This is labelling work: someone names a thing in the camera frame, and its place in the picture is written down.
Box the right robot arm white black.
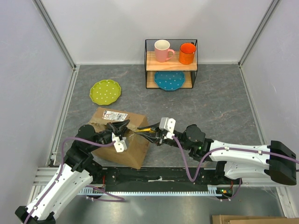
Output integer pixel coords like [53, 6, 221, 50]
[136, 120, 298, 186]

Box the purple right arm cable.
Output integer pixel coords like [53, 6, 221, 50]
[172, 135, 299, 182]

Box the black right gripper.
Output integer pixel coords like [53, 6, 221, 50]
[135, 122, 191, 151]

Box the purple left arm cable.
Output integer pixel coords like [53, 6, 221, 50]
[23, 137, 116, 224]

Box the black wire wooden shelf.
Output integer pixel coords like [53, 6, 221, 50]
[144, 39, 198, 89]

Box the orange mug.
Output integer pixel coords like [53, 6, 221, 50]
[179, 42, 197, 65]

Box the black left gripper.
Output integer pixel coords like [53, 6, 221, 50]
[88, 120, 131, 151]

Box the yellow utility knife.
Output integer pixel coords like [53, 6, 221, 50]
[135, 127, 156, 133]

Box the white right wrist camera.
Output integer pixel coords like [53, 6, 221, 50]
[159, 117, 176, 139]

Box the green dotted plate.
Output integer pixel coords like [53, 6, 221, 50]
[89, 79, 121, 105]

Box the blue dotted plate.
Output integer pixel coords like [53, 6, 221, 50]
[154, 71, 185, 91]

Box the pink mug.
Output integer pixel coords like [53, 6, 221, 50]
[154, 40, 175, 63]

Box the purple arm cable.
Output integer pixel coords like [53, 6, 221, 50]
[23, 137, 116, 224]
[172, 135, 299, 182]

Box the brown cardboard express box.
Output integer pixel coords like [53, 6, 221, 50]
[88, 107, 149, 169]

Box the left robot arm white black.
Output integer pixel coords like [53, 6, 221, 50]
[15, 119, 130, 224]

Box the cardboard sheet corner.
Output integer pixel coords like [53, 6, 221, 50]
[212, 215, 299, 224]

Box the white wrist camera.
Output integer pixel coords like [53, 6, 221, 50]
[159, 117, 176, 139]
[112, 133, 128, 153]

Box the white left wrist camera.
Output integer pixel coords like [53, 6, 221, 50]
[112, 133, 128, 153]

